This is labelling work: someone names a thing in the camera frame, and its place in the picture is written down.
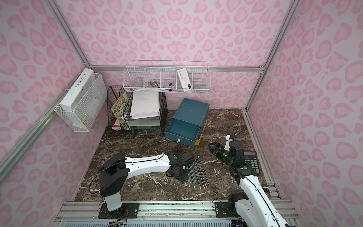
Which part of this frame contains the teal drawer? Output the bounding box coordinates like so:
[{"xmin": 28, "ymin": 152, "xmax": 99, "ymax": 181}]
[{"xmin": 164, "ymin": 119, "xmax": 203, "ymax": 147}]

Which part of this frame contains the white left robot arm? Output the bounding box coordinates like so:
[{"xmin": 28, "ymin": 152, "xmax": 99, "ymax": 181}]
[{"xmin": 97, "ymin": 151, "xmax": 195, "ymax": 211}]

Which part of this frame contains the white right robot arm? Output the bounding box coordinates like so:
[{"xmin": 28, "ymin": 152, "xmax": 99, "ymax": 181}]
[{"xmin": 208, "ymin": 140, "xmax": 289, "ymax": 227}]

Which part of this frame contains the yellow drawer cabinet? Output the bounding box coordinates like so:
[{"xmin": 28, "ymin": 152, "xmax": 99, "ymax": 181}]
[{"xmin": 195, "ymin": 120, "xmax": 208, "ymax": 146}]

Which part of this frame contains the teal drawer cabinet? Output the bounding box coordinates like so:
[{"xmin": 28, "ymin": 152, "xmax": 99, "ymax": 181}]
[{"xmin": 173, "ymin": 98, "xmax": 210, "ymax": 131}]

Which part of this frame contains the black calculator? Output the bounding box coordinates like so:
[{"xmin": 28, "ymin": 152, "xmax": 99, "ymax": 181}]
[{"xmin": 244, "ymin": 150, "xmax": 261, "ymax": 175}]

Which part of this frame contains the yellow pencil bundle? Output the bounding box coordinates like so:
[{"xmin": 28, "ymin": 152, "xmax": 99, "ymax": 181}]
[{"xmin": 162, "ymin": 172, "xmax": 168, "ymax": 182}]

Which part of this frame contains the green pencil bundle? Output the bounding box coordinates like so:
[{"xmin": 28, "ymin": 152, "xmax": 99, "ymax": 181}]
[{"xmin": 180, "ymin": 157, "xmax": 210, "ymax": 189}]

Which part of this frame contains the white paper stack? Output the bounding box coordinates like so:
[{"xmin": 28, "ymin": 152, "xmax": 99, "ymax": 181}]
[{"xmin": 130, "ymin": 91, "xmax": 160, "ymax": 119}]

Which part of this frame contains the colorful picture book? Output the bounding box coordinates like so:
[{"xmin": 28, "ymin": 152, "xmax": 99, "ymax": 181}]
[{"xmin": 111, "ymin": 92, "xmax": 129, "ymax": 126}]

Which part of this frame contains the white small box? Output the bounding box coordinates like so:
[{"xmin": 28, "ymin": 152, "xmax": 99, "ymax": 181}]
[{"xmin": 176, "ymin": 68, "xmax": 192, "ymax": 92}]

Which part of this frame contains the white book box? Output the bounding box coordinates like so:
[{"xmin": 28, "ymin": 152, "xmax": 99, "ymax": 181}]
[{"xmin": 59, "ymin": 69, "xmax": 96, "ymax": 111}]

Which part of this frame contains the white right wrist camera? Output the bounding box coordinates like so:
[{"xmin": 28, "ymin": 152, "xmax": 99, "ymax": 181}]
[{"xmin": 224, "ymin": 134, "xmax": 238, "ymax": 151}]

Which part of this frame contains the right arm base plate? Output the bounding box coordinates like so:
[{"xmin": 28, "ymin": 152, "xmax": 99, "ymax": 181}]
[{"xmin": 212, "ymin": 201, "xmax": 240, "ymax": 218}]

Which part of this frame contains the green stool frame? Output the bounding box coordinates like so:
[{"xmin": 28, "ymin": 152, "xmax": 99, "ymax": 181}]
[{"xmin": 129, "ymin": 126, "xmax": 159, "ymax": 138}]

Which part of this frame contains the black wire file rack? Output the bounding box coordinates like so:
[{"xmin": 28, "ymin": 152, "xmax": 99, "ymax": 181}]
[{"xmin": 106, "ymin": 86, "xmax": 168, "ymax": 139}]

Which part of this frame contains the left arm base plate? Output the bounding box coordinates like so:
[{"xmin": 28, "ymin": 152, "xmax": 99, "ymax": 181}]
[{"xmin": 98, "ymin": 202, "xmax": 140, "ymax": 219}]

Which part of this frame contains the white wire wall basket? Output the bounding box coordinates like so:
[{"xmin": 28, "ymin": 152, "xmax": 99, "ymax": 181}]
[{"xmin": 123, "ymin": 60, "xmax": 211, "ymax": 93}]

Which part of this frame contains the white wire side basket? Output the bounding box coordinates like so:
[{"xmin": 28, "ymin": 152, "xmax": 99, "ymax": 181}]
[{"xmin": 54, "ymin": 73, "xmax": 107, "ymax": 132}]

